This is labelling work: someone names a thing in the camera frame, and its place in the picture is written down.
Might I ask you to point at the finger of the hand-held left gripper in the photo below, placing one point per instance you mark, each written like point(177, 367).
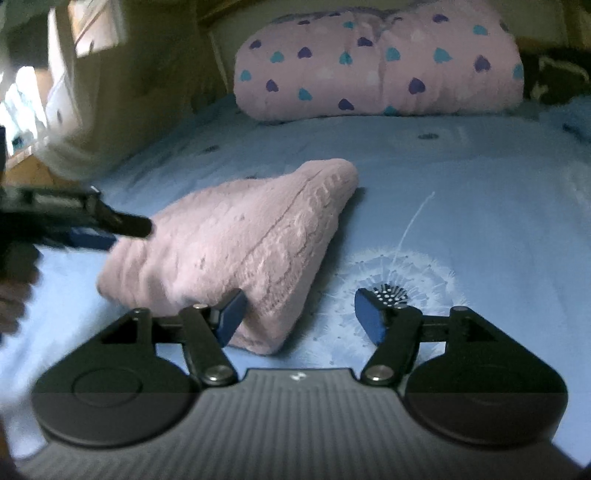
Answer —
point(92, 241)
point(124, 221)

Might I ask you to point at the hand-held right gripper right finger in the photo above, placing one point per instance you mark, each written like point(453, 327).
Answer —
point(369, 318)

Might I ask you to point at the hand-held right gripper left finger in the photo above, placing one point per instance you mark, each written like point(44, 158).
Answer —
point(231, 316)

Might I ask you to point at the pink knitted cardigan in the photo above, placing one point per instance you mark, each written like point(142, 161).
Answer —
point(231, 258)

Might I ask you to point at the person's left hand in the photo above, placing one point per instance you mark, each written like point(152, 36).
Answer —
point(14, 307)

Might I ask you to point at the mosquito net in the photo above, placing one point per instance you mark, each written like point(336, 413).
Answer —
point(138, 92)

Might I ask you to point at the blue dandelion print bedsheet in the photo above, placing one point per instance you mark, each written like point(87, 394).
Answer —
point(461, 207)

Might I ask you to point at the pink heart-pattern pillow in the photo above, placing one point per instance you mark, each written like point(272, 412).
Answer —
point(378, 64)

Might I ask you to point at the dark cloth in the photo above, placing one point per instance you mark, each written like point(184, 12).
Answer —
point(554, 78)

